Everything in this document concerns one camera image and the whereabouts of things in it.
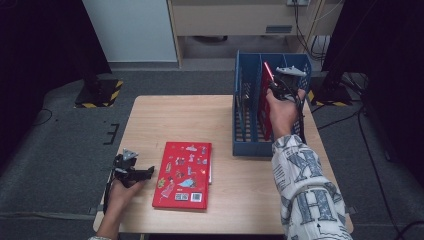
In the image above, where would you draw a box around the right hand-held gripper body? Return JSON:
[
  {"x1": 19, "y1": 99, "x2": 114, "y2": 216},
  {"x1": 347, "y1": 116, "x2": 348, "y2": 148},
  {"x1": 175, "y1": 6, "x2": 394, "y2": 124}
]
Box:
[{"x1": 273, "y1": 65, "x2": 308, "y2": 103}]

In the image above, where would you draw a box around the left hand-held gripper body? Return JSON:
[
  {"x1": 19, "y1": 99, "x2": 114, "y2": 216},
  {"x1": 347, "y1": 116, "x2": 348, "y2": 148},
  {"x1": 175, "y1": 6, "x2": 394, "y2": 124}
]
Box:
[{"x1": 112, "y1": 148, "x2": 139, "y2": 188}]

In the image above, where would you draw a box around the red picture book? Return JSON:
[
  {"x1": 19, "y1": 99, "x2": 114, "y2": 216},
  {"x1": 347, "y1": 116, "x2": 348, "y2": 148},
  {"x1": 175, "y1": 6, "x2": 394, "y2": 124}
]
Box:
[
  {"x1": 152, "y1": 141, "x2": 213, "y2": 211},
  {"x1": 258, "y1": 61, "x2": 278, "y2": 142}
]

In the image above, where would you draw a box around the blue plastic file rack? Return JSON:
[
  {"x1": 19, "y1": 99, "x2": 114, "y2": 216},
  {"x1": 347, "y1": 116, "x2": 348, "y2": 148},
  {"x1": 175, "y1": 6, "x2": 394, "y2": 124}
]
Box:
[{"x1": 231, "y1": 49, "x2": 313, "y2": 158}]

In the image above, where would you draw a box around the person's left hand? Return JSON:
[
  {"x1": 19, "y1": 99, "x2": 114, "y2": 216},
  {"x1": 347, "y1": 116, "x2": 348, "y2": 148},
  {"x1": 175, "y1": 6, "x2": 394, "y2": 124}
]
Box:
[{"x1": 106, "y1": 179, "x2": 146, "y2": 218}]

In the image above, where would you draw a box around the person's right hand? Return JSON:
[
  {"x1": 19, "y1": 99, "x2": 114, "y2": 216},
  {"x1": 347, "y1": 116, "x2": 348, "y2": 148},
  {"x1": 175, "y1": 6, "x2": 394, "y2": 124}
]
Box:
[{"x1": 265, "y1": 88, "x2": 307, "y2": 140}]

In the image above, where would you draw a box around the striped black stand base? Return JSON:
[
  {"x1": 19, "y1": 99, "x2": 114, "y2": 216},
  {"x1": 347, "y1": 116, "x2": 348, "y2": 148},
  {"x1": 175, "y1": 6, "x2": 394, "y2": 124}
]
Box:
[
  {"x1": 73, "y1": 73, "x2": 124, "y2": 109},
  {"x1": 308, "y1": 71, "x2": 353, "y2": 108}
]

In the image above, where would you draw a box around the beige wooden cabinet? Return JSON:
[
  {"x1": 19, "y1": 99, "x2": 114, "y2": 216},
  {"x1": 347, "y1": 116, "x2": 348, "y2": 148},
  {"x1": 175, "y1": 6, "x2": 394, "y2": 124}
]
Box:
[{"x1": 166, "y1": 0, "x2": 344, "y2": 69}]

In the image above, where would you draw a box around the black curtain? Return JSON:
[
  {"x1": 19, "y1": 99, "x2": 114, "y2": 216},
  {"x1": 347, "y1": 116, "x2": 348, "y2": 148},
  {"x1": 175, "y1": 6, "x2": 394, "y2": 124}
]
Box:
[
  {"x1": 0, "y1": 0, "x2": 113, "y2": 168},
  {"x1": 321, "y1": 0, "x2": 424, "y2": 188}
]

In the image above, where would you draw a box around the white partition panel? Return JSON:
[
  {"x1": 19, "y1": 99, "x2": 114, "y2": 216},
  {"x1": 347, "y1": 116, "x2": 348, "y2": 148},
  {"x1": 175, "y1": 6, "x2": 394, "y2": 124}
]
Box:
[{"x1": 82, "y1": 0, "x2": 178, "y2": 63}]

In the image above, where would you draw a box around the black cable bundle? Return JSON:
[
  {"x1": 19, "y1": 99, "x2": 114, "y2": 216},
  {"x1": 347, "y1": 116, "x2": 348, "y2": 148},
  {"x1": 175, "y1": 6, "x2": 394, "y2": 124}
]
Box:
[{"x1": 292, "y1": 0, "x2": 331, "y2": 63}]

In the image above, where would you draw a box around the left hand-held gripper black cable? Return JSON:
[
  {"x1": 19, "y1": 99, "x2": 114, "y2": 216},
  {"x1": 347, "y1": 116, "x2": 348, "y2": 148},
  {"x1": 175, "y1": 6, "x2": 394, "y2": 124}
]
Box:
[{"x1": 101, "y1": 169, "x2": 116, "y2": 214}]

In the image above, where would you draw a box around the hand-held gripper black cable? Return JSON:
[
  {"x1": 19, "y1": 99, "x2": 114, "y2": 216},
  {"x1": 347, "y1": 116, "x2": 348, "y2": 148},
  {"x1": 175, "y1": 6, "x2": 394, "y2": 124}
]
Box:
[
  {"x1": 101, "y1": 169, "x2": 116, "y2": 214},
  {"x1": 293, "y1": 96, "x2": 308, "y2": 144}
]

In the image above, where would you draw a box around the right hand-held gripper black cable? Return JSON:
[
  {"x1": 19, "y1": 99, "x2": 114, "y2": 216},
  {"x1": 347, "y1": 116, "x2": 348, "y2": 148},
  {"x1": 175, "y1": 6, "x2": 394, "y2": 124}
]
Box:
[{"x1": 293, "y1": 96, "x2": 308, "y2": 144}]

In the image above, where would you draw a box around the long black floor cable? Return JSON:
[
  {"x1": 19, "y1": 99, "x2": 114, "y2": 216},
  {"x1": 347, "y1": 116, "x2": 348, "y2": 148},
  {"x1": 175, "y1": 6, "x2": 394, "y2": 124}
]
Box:
[{"x1": 316, "y1": 106, "x2": 401, "y2": 236}]

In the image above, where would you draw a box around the looped black floor cable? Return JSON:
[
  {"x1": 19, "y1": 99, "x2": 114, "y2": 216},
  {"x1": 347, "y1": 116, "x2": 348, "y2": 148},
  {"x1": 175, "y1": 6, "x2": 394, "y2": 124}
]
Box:
[{"x1": 31, "y1": 108, "x2": 54, "y2": 127}]

